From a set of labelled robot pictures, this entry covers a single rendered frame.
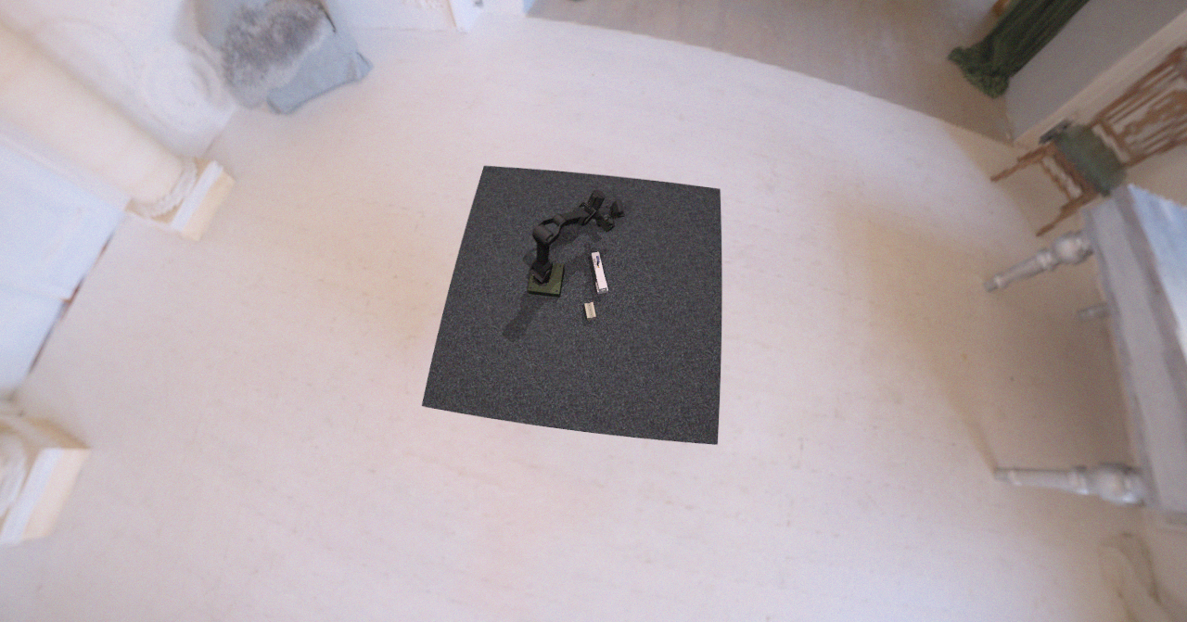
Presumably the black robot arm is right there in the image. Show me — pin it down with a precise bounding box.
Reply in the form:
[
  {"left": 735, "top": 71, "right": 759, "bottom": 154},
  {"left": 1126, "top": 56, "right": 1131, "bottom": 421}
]
[{"left": 529, "top": 190, "right": 615, "bottom": 286}]

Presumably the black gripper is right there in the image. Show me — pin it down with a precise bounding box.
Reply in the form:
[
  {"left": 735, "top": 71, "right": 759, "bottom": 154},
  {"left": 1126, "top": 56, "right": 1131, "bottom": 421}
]
[{"left": 595, "top": 199, "right": 626, "bottom": 226}]

